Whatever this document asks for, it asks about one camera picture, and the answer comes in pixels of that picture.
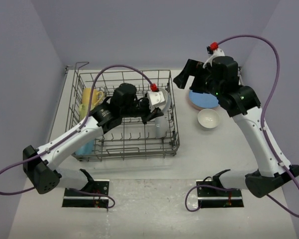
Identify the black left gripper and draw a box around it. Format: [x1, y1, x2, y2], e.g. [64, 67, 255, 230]
[121, 97, 164, 124]

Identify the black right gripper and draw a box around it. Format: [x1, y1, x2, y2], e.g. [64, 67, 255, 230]
[174, 58, 222, 97]

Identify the blue plastic plate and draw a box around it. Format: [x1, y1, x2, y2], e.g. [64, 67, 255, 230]
[188, 90, 219, 109]

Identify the grey wire dish rack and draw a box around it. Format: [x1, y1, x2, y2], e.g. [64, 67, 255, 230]
[72, 68, 180, 161]

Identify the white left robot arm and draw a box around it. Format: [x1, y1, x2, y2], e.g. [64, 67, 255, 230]
[23, 66, 171, 197]

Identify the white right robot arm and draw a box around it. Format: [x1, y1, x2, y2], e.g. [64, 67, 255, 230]
[185, 56, 299, 198]

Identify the yellow ceramic mug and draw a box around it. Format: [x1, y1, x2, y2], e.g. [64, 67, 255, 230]
[82, 88, 104, 106]

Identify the yellow-green plastic cup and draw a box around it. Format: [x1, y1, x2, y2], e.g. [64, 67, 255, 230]
[79, 104, 89, 121]

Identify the blue plastic cup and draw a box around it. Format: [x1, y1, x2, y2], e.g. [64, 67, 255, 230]
[75, 139, 95, 156]

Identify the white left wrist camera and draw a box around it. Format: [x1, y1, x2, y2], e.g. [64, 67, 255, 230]
[147, 91, 164, 112]

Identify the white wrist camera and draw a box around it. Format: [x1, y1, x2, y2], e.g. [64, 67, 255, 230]
[147, 91, 164, 112]
[202, 48, 225, 69]

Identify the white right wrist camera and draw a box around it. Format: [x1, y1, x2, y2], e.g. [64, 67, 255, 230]
[202, 48, 225, 69]

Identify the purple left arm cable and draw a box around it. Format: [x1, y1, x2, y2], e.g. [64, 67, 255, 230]
[0, 64, 158, 209]

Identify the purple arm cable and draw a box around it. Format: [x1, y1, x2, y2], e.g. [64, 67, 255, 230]
[185, 34, 299, 218]
[0, 64, 158, 209]

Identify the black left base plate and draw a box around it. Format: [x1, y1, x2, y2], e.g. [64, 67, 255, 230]
[62, 179, 110, 209]

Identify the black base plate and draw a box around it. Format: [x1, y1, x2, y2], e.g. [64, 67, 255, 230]
[197, 187, 244, 209]
[62, 179, 110, 209]

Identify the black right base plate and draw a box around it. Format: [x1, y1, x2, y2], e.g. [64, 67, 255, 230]
[197, 187, 244, 209]

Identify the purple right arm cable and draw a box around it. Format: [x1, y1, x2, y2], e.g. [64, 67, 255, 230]
[185, 34, 299, 218]

